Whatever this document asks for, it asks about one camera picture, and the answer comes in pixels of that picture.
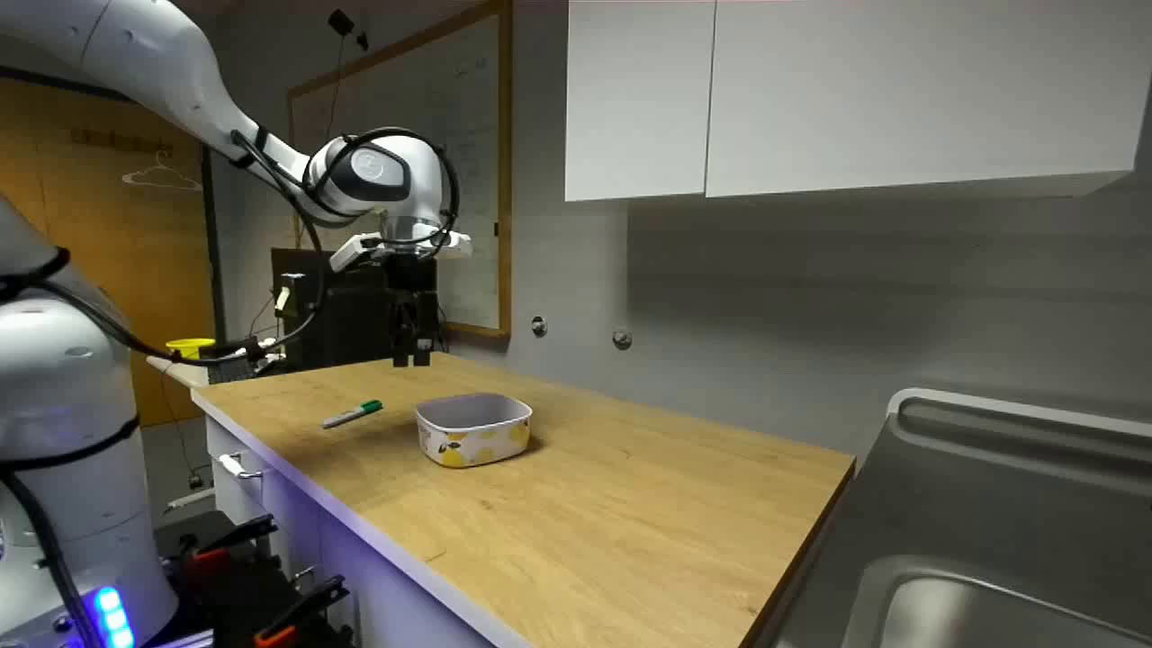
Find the white base cabinet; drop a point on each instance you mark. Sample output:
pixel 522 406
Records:
pixel 324 542

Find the black monitor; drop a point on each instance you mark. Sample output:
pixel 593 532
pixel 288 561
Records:
pixel 347 317

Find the grey marker with green cap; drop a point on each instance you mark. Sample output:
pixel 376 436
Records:
pixel 349 416

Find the wood-framed whiteboard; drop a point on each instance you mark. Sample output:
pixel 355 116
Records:
pixel 418 156

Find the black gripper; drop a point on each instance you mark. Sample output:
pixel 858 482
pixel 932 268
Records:
pixel 410 291

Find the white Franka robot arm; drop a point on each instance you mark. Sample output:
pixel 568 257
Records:
pixel 74 398

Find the wooden door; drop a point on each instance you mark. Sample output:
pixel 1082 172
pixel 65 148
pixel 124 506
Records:
pixel 131 228

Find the stainless steel sink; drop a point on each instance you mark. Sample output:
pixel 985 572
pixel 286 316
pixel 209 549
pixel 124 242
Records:
pixel 996 526

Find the yellow object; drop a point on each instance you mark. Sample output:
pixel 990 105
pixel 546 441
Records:
pixel 187 347

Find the white bowl with lemon print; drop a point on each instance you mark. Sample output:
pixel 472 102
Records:
pixel 472 431

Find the black and orange clamp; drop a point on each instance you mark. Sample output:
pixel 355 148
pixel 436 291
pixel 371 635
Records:
pixel 300 608
pixel 236 542

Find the black wall-mounted camera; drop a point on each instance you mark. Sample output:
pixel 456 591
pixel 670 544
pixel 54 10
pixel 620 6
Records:
pixel 343 22

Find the narrow white cabinet door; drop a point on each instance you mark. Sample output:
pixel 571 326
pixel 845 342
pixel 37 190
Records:
pixel 634 96

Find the wide white cabinet door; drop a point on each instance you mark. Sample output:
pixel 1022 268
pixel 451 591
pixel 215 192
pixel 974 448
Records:
pixel 923 93

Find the small round wall fitting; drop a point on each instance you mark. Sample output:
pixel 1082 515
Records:
pixel 538 326
pixel 620 340

